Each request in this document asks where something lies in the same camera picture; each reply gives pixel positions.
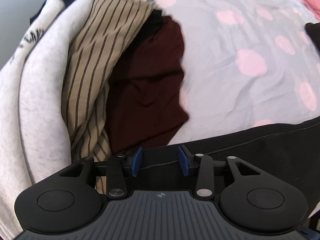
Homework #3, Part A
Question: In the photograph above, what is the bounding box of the blue stool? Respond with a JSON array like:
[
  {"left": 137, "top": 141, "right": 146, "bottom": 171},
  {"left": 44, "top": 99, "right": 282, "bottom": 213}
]
[{"left": 301, "top": 227, "right": 318, "bottom": 240}]

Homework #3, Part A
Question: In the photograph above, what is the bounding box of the grey pink polka dot bedsheet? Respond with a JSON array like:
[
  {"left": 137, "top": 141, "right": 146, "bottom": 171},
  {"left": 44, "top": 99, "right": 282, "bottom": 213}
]
[{"left": 147, "top": 0, "right": 320, "bottom": 147}]

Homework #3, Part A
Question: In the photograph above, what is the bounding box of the maroon garment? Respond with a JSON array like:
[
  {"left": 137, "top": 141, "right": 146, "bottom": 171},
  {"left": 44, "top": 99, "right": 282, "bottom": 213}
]
[{"left": 106, "top": 16, "right": 189, "bottom": 154}]

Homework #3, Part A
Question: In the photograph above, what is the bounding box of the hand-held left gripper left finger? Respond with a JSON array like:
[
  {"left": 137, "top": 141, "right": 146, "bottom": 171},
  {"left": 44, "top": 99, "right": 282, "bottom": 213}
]
[{"left": 60, "top": 147, "right": 143, "bottom": 200}]

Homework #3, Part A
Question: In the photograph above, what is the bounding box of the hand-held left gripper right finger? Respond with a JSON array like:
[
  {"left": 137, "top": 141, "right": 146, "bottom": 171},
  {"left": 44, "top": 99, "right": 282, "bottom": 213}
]
[{"left": 177, "top": 145, "right": 263, "bottom": 200}]

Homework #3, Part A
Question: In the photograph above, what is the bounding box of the large black garment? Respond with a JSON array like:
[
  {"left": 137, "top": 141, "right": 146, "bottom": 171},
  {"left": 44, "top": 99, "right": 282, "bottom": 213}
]
[{"left": 140, "top": 117, "right": 320, "bottom": 230}]

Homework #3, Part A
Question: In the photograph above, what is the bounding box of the small black garment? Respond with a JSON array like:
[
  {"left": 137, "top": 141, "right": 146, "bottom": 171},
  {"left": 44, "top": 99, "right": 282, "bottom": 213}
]
[{"left": 130, "top": 9, "right": 163, "bottom": 53}]

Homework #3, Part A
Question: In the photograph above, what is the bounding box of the light grey sweatshirt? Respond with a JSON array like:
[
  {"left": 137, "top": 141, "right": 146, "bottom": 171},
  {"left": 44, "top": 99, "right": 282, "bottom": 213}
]
[{"left": 0, "top": 0, "right": 100, "bottom": 238}]

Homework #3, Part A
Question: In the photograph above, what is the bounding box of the beige striped garment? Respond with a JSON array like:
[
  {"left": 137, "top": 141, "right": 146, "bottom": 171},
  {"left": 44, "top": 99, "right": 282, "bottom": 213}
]
[{"left": 61, "top": 0, "right": 154, "bottom": 195}]

